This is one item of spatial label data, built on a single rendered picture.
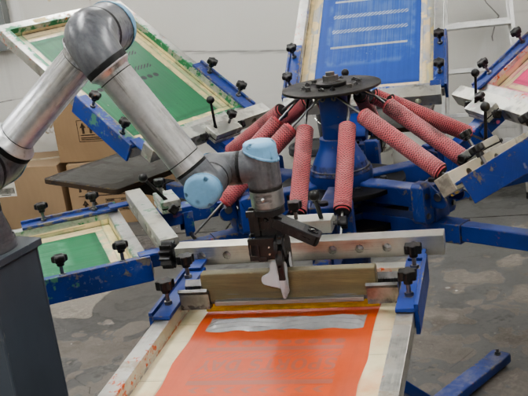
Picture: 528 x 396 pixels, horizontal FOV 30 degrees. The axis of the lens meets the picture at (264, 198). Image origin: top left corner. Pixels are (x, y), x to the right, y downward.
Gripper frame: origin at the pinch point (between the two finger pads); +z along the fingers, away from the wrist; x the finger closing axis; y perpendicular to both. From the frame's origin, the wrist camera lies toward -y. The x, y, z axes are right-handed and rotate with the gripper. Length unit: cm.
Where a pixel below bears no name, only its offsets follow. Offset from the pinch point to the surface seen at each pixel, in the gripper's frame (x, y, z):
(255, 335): 12.5, 5.8, 5.3
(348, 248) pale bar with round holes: -22.3, -10.6, -0.9
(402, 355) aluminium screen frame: 30.8, -28.3, 2.0
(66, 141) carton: -367, 227, 43
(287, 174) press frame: -93, 19, -1
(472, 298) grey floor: -223, -28, 101
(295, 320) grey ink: 7.5, -2.3, 4.5
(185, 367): 27.3, 17.7, 5.2
